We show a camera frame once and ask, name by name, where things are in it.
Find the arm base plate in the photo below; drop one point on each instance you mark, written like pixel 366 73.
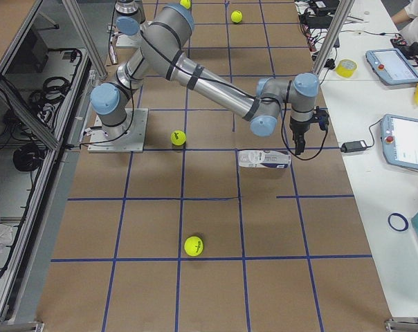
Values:
pixel 128 137

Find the clear tennis ball can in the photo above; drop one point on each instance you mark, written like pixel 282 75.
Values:
pixel 254 158

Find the teach pendant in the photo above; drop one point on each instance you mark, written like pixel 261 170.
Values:
pixel 391 67
pixel 399 140

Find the tennis ball near base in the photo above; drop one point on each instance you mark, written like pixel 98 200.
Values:
pixel 178 137
pixel 186 4

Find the aluminium frame post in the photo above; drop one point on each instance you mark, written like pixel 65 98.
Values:
pixel 337 23

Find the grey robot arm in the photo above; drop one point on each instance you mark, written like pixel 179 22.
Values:
pixel 131 8
pixel 160 48

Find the front Wilson tennis ball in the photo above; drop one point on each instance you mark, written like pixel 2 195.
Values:
pixel 193 246

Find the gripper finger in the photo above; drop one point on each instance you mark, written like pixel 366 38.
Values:
pixel 300 144

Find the near teach pendant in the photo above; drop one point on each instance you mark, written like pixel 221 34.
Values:
pixel 399 140

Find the black power adapter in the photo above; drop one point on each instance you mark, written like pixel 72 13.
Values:
pixel 353 146

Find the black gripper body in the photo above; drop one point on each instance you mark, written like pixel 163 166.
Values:
pixel 297 131

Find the centre Head tennis ball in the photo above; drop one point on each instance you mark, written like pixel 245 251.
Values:
pixel 236 16

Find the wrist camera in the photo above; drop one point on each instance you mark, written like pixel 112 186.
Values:
pixel 321 117

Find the yellow tape roll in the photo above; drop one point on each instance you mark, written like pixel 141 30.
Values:
pixel 346 68

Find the far teach pendant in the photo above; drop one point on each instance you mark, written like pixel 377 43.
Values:
pixel 391 67

